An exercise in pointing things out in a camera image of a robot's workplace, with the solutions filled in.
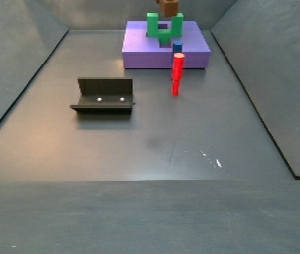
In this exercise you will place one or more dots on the red peg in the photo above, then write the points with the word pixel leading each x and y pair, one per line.
pixel 177 72

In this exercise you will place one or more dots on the purple base board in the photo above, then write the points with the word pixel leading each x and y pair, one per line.
pixel 144 53

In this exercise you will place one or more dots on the green U-shaped block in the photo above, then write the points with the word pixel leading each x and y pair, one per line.
pixel 164 34

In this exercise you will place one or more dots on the blue peg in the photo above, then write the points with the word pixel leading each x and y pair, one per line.
pixel 177 47

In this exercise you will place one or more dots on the dark grey bracket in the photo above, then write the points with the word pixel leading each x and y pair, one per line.
pixel 105 94

